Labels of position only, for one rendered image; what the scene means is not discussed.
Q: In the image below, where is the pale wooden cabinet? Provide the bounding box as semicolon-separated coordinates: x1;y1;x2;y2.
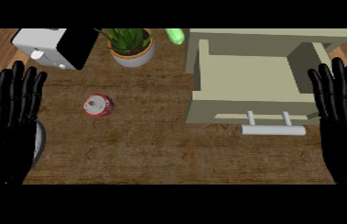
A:
182;28;347;74

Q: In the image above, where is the green cucumber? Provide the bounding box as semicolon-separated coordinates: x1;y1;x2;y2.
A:
163;28;185;46

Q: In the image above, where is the potted green plant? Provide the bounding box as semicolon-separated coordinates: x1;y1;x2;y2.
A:
92;28;157;69

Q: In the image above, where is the white and black appliance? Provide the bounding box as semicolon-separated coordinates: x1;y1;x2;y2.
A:
10;28;100;72

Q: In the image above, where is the pale open drawer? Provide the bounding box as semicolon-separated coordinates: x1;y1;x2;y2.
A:
184;39;333;126

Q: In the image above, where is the red can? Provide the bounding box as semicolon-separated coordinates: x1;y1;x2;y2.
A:
82;94;115;118

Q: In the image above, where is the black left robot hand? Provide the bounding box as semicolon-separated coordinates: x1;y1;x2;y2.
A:
0;61;48;185

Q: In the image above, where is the white drawer handle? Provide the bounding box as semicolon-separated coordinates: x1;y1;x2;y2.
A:
239;110;306;137

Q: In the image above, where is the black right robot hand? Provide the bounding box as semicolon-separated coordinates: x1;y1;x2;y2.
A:
305;57;347;185

